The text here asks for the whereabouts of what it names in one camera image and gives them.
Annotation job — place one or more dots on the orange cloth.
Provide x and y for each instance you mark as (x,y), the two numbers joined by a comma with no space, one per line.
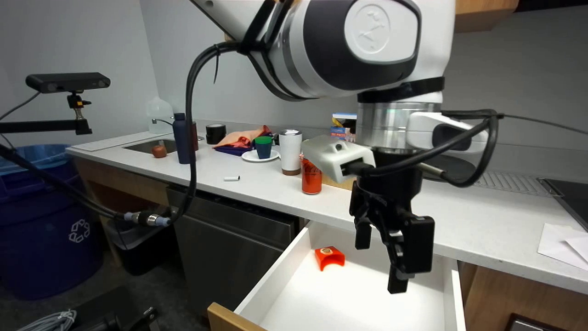
(239,137)

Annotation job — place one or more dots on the black waste bin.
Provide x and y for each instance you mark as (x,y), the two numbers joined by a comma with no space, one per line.
(138,250)

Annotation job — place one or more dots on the wooden board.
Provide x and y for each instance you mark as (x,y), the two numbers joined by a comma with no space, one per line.
(337,184)

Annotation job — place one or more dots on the purple cloth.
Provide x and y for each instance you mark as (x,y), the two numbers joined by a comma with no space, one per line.
(239,151)

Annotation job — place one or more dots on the white paper sheets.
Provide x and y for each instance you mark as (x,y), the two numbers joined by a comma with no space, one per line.
(558,243)

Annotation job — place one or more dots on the white tumbler with brown base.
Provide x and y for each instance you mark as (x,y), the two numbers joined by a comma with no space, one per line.
(290,151)

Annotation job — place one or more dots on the black tape roll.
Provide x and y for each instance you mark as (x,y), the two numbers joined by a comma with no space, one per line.
(215,133)

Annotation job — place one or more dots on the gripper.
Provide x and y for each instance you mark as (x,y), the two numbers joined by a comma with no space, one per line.
(390,184)

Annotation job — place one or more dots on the blue recycling bin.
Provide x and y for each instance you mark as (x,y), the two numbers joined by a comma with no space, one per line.
(41,230)

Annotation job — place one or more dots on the colourful cardboard box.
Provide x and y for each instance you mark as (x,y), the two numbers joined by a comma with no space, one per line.
(342,126)

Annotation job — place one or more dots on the black stove top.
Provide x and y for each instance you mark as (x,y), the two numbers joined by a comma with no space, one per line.
(572,197)

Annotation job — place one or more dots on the wooden base cabinet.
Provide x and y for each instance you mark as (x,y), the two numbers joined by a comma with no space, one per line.
(519,303)

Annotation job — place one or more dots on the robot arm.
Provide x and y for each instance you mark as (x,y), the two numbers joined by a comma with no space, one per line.
(321,41)

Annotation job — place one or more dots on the stainless steel dishwasher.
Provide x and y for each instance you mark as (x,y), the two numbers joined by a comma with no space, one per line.
(225,248)

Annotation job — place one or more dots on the clear plastic jug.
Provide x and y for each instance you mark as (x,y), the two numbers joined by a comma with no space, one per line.
(159,112)

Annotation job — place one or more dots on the wooden wall cabinet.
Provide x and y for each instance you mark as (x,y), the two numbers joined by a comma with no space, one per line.
(482,14)

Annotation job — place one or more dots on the small brown apple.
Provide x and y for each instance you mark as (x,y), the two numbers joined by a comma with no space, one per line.
(159,151)

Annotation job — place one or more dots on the small white cylinder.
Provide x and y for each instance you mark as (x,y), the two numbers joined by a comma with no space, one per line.
(231,178)

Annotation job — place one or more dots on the navy blue bottle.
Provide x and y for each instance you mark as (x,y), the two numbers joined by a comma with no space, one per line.
(183,138)

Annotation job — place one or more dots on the white drawer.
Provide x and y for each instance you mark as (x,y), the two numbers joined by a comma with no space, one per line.
(358,294)

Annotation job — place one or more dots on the camera on mount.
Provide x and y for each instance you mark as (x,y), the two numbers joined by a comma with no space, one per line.
(66,82)

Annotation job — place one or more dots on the tap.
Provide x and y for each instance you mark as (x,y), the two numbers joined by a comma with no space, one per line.
(161,121)

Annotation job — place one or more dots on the orange plastic piece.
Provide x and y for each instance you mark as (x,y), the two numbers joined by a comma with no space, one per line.
(329,257)

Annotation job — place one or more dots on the sink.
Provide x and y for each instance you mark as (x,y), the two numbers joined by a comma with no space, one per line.
(147,146)

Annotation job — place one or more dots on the white saucer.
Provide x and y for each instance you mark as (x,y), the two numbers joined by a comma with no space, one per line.
(248,156)

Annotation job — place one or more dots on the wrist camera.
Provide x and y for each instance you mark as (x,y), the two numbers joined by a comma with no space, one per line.
(328,154)

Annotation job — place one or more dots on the green and blue cup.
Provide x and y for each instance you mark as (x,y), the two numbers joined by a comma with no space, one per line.
(263,147)

